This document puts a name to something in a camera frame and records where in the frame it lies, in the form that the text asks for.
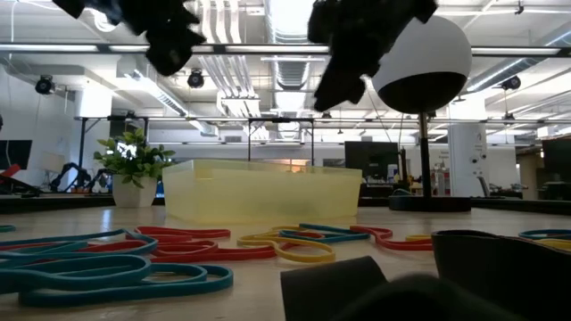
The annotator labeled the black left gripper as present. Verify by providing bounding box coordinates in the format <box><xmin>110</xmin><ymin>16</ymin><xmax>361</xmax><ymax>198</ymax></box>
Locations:
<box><xmin>88</xmin><ymin>0</ymin><xmax>206</xmax><ymax>76</ymax></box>

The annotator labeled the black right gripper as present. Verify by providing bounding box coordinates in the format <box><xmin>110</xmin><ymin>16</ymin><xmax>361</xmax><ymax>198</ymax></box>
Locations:
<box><xmin>307</xmin><ymin>0</ymin><xmax>418</xmax><ymax>112</ymax></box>

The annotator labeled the black wide rubber band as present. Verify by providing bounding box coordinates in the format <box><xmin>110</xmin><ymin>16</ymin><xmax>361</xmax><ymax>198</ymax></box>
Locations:
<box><xmin>430</xmin><ymin>228</ymin><xmax>571</xmax><ymax>321</ymax></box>

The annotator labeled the yellow translucent plastic bin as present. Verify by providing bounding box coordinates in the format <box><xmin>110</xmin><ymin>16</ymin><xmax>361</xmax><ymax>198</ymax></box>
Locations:
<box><xmin>161</xmin><ymin>159</ymin><xmax>363</xmax><ymax>226</ymax></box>

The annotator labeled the black rubber strip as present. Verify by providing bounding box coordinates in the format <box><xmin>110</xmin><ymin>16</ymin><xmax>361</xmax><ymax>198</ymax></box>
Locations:
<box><xmin>279</xmin><ymin>255</ymin><xmax>521</xmax><ymax>321</ymax></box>

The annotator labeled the black spotlight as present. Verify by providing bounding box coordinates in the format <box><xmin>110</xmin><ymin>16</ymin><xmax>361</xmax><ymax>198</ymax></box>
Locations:
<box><xmin>35</xmin><ymin>74</ymin><xmax>56</xmax><ymax>96</ymax></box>
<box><xmin>500</xmin><ymin>75</ymin><xmax>522</xmax><ymax>93</ymax></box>
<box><xmin>186</xmin><ymin>69</ymin><xmax>206</xmax><ymax>90</ymax></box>

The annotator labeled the black bar with light strips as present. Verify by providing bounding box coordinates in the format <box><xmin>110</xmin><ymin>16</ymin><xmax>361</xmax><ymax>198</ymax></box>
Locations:
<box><xmin>0</xmin><ymin>42</ymin><xmax>571</xmax><ymax>58</ymax></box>

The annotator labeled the black monitor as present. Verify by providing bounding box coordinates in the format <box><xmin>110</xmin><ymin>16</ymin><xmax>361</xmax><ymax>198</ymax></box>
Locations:
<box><xmin>343</xmin><ymin>140</ymin><xmax>400</xmax><ymax>184</ymax></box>
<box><xmin>541</xmin><ymin>136</ymin><xmax>571</xmax><ymax>185</ymax></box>
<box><xmin>0</xmin><ymin>139</ymin><xmax>34</xmax><ymax>171</ymax></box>

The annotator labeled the white globe table lamp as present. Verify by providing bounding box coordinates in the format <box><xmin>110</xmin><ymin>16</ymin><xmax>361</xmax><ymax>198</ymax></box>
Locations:
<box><xmin>371</xmin><ymin>14</ymin><xmax>473</xmax><ymax>213</ymax></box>

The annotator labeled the green plant in white pot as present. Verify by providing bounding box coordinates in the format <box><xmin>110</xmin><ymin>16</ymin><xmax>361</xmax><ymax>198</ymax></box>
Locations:
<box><xmin>92</xmin><ymin>128</ymin><xmax>178</xmax><ymax>209</ymax></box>

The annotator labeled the white column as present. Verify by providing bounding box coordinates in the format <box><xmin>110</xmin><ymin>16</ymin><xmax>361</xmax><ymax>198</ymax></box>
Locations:
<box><xmin>447</xmin><ymin>123</ymin><xmax>491</xmax><ymax>199</ymax></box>

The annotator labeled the grey office chair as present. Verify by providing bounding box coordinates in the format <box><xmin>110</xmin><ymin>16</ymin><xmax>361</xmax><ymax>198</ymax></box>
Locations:
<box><xmin>476</xmin><ymin>175</ymin><xmax>492</xmax><ymax>199</ymax></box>

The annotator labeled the red and black device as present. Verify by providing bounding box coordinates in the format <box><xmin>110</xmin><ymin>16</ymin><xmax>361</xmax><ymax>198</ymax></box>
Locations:
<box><xmin>0</xmin><ymin>163</ymin><xmax>45</xmax><ymax>198</ymax></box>

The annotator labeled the black metal workstation frame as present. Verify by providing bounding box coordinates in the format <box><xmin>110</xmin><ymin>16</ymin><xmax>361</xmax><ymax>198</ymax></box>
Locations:
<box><xmin>246</xmin><ymin>116</ymin><xmax>316</xmax><ymax>167</ymax></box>

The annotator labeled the black aluminium table frame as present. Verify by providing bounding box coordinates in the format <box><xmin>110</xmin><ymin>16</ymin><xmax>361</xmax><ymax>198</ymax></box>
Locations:
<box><xmin>0</xmin><ymin>192</ymin><xmax>571</xmax><ymax>215</ymax></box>

